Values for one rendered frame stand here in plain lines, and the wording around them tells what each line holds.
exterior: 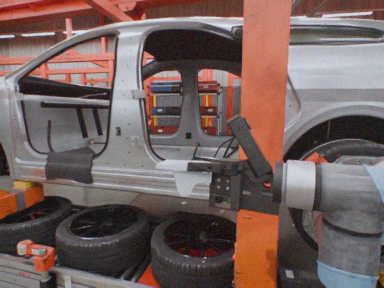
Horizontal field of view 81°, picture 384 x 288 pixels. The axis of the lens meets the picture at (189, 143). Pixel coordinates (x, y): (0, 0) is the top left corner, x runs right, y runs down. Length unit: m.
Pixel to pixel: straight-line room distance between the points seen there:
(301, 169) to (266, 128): 0.53
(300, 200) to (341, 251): 0.09
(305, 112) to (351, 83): 0.26
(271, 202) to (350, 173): 0.12
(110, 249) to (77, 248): 0.20
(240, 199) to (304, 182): 0.10
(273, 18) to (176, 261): 1.25
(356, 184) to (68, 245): 1.63
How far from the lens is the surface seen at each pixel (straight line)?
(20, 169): 2.39
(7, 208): 2.32
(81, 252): 1.73
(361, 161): 1.31
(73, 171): 1.98
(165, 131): 5.20
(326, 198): 0.38
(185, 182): 0.38
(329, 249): 0.42
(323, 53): 1.51
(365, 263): 0.42
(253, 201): 0.40
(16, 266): 1.96
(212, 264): 1.41
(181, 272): 1.44
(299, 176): 0.37
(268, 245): 1.04
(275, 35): 0.93
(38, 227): 2.15
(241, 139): 0.39
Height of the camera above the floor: 1.33
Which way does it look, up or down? 8 degrees down
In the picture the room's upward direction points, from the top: straight up
